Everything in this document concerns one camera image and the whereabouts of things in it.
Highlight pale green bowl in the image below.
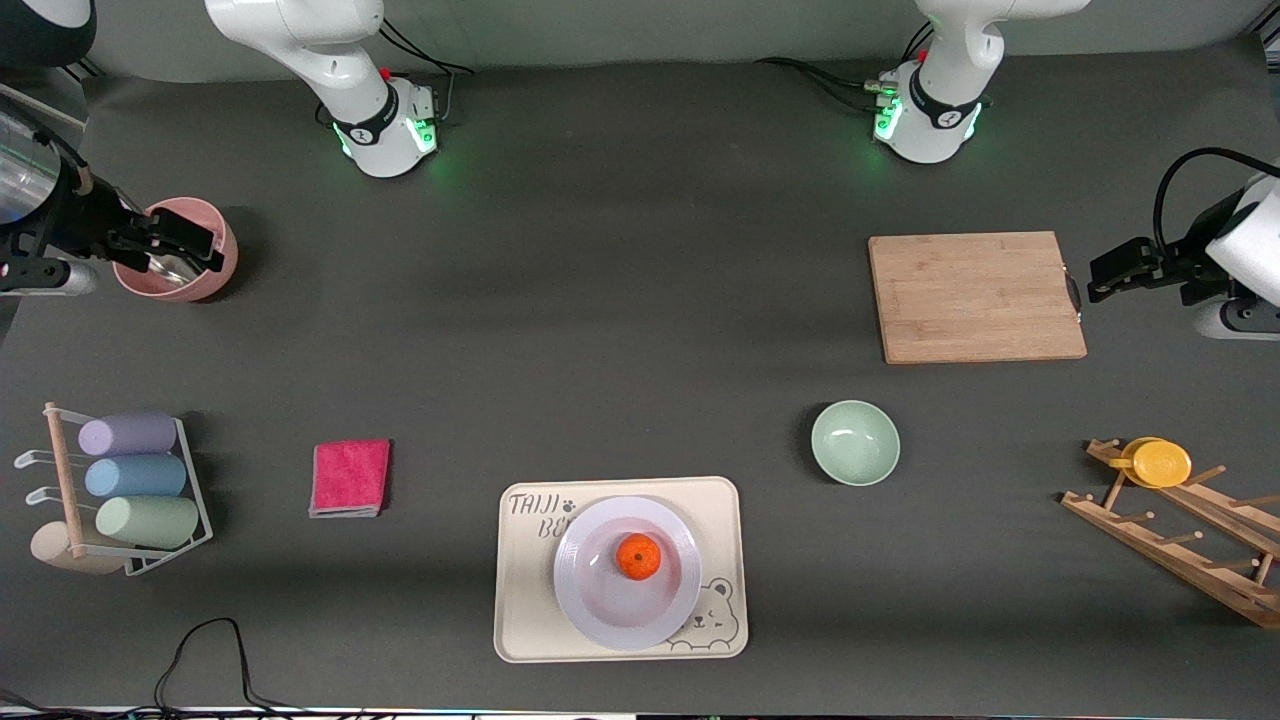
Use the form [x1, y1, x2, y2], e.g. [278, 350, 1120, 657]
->
[810, 400, 901, 488]

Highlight wooden cutting board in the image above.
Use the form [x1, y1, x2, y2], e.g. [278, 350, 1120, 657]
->
[868, 231, 1088, 365]

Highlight white round plate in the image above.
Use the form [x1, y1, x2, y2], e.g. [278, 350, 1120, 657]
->
[553, 496, 702, 652]

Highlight black table edge cable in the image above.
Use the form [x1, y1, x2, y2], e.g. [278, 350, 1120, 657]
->
[0, 617, 331, 720]

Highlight beige bear print tray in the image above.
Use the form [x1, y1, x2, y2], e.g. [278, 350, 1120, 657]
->
[494, 476, 750, 664]

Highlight green cup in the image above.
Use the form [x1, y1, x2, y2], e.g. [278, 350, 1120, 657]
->
[95, 495, 200, 550]

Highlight purple cup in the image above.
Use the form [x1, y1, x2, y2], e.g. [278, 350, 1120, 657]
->
[78, 414, 179, 458]

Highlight orange fruit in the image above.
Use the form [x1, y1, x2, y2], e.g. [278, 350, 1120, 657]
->
[615, 533, 663, 582]

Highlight black arm base cables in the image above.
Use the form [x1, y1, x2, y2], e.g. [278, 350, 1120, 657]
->
[752, 25, 936, 113]
[378, 10, 479, 126]

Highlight pink bowl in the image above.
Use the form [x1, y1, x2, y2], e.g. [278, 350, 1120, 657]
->
[113, 197, 239, 303]

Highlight blue cup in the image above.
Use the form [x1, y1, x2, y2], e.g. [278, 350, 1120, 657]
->
[84, 455, 188, 499]

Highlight wooden peg drying rack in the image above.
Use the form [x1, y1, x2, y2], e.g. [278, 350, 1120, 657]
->
[1060, 438, 1280, 630]

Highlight black left arm base cables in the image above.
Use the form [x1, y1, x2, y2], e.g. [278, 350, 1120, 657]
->
[752, 25, 936, 113]

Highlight beige cup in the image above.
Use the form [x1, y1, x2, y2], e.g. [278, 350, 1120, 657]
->
[30, 522, 126, 576]

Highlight yellow cup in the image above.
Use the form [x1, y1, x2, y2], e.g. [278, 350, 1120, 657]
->
[1108, 437, 1193, 489]

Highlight white wire cup rack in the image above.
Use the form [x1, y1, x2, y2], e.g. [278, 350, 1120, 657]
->
[14, 403, 214, 578]

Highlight black right arm base cables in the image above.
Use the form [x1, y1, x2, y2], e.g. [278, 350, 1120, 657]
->
[378, 10, 479, 126]

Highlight metal scoop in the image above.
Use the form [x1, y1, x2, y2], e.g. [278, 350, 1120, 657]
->
[148, 255, 208, 288]

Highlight pink folded cloth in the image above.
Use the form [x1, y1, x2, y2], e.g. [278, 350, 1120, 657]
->
[309, 439, 392, 519]

